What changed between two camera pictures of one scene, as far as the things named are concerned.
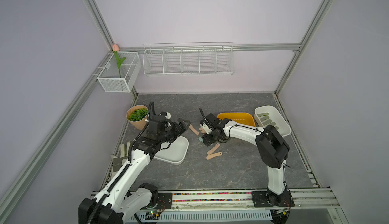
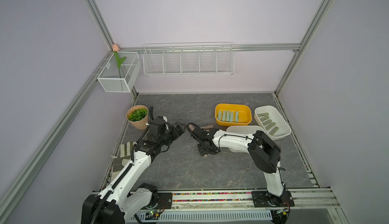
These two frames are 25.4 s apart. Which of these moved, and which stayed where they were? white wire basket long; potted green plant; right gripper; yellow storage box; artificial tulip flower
Moved: right gripper; yellow storage box
Stayed: potted green plant; white wire basket long; artificial tulip flower
